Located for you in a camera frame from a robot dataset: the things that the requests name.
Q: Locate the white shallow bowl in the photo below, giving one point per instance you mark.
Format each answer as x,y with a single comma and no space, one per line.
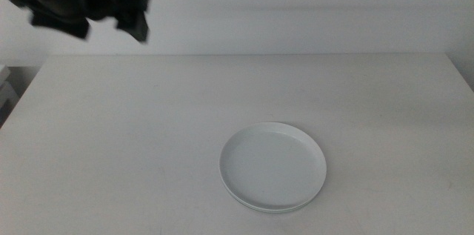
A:
272,166

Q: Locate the pale green shallow bowl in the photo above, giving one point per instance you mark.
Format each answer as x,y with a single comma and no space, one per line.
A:
274,211

